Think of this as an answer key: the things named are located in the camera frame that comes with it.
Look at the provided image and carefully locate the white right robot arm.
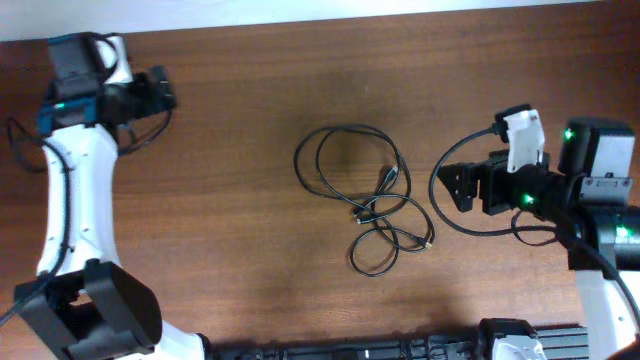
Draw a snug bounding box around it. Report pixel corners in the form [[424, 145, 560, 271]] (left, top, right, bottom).
[[430, 110, 639, 359]]

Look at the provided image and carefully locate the black USB cable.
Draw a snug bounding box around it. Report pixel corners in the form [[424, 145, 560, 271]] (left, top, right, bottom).
[[292, 123, 414, 225]]

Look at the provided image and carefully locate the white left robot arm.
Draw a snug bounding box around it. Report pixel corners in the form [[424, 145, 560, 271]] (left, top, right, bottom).
[[12, 32, 214, 359]]

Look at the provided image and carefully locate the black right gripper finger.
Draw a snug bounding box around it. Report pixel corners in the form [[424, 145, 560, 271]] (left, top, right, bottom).
[[441, 179, 475, 212], [437, 163, 477, 183]]

